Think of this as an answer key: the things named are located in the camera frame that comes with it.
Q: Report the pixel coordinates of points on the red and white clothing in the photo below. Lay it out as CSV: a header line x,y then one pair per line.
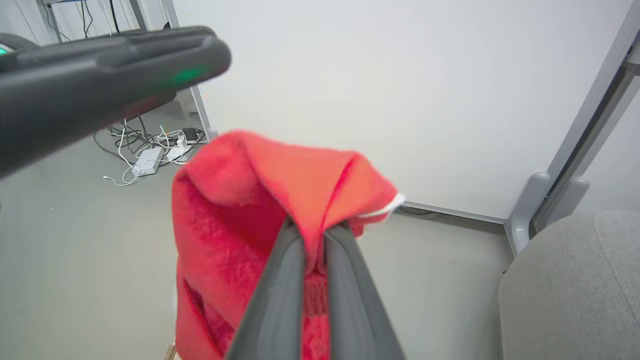
x,y
225,225

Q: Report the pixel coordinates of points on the grey partition frame post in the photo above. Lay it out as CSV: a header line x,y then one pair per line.
x,y
567,197
530,210
201,110

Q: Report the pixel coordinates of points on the grey fabric sofa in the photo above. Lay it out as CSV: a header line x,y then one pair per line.
x,y
575,290

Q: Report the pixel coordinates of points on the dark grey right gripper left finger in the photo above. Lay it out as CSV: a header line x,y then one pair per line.
x,y
280,300

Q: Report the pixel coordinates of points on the white partition panel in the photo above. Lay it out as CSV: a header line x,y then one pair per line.
x,y
617,165
400,100

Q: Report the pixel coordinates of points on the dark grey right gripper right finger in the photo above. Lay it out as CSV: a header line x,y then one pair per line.
x,y
350,300

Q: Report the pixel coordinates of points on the black power adapter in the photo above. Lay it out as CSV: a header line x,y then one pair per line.
x,y
190,135

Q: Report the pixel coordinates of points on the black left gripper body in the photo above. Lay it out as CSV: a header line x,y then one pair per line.
x,y
15,44

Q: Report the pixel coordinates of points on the grey metal table frame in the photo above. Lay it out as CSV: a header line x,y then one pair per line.
x,y
137,12

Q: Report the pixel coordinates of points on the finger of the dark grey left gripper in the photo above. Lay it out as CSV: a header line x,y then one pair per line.
x,y
150,37
75,100

